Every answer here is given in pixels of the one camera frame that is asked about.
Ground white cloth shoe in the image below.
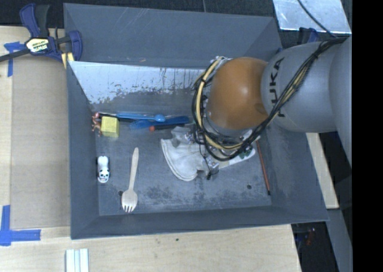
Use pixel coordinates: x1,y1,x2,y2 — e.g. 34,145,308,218
160,126,257,182

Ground thin brown pencil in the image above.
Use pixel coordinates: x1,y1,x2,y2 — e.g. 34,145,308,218
255,140,272,197

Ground blue plastic spoon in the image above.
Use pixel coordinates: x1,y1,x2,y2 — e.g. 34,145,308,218
115,112,166,123

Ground pale wooden fork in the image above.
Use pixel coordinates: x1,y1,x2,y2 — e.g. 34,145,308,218
120,147,140,214

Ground yellow cube block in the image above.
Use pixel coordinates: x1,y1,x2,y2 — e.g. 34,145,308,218
101,116,120,138

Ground white panda toy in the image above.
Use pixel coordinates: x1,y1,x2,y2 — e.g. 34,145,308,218
96,155,111,184

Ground orange-brown toy figure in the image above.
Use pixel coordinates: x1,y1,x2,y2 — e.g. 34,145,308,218
91,111,103,137

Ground grey metal bin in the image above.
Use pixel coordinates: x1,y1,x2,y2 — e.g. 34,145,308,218
63,2,330,240

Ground pale wood flat board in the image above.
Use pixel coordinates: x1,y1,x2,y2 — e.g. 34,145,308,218
10,55,72,231

